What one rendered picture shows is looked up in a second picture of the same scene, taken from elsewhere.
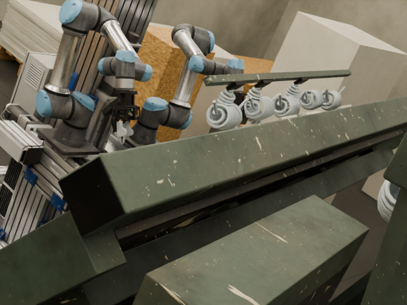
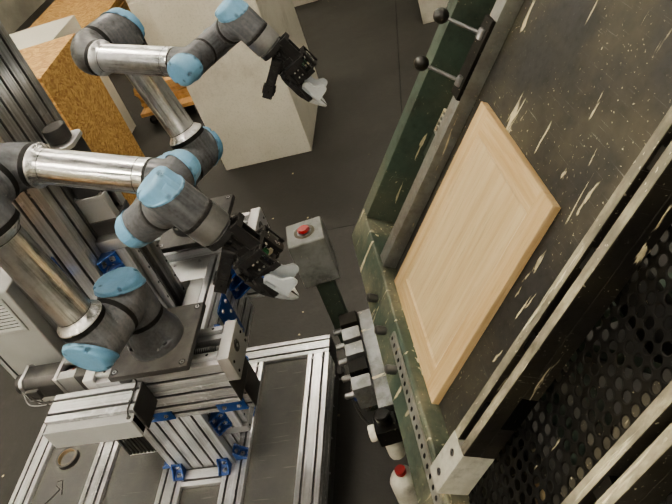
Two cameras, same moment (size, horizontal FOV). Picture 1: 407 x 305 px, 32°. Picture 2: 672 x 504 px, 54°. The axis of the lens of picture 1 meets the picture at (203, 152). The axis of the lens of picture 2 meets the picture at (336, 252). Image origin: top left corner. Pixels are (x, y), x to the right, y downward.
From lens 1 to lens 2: 1.71 m
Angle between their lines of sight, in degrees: 25
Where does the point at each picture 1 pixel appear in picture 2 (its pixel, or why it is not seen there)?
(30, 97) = (27, 342)
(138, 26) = (39, 108)
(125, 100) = (240, 243)
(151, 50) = not seen: hidden behind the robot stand
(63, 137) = (156, 349)
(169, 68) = (62, 103)
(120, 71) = (186, 217)
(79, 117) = (144, 307)
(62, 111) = (122, 332)
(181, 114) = (205, 143)
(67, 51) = (31, 267)
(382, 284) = not seen: outside the picture
